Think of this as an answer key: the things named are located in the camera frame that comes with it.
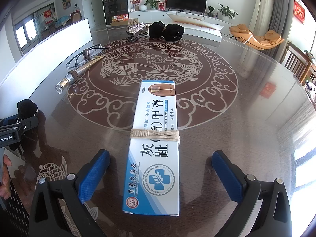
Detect blue white ointment box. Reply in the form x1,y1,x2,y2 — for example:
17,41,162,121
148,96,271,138
123,80,179,217

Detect glass bottle with cone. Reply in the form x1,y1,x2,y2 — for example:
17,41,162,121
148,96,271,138
55,56,104,95

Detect black eyeglasses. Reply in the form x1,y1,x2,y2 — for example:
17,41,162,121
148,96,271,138
65,44,110,70

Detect black cloth pouch pair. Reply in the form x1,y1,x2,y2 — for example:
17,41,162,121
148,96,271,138
17,99,38,120
148,21,185,42

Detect person's left hand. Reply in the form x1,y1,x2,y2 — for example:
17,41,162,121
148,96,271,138
0,155,12,199

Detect white cardboard storage box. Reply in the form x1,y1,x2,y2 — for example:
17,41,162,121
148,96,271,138
1,19,92,118

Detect silver patterned pouch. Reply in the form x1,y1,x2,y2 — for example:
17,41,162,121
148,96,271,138
126,19,150,42

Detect wooden dining chair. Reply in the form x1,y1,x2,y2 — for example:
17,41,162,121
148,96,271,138
283,42,315,85

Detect black glass cabinet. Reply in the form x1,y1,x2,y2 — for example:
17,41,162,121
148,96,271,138
100,0,130,26

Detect white tv cabinet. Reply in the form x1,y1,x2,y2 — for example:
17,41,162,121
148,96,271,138
129,10,232,36

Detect orange lounge chair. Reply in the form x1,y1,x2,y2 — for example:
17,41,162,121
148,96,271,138
229,24,284,50

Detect white flat board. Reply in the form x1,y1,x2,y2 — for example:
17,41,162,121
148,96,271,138
167,13,223,43

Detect green potted plant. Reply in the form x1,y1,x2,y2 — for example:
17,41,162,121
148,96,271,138
217,3,238,22

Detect black television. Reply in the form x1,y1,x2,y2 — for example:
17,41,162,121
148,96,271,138
166,0,207,13

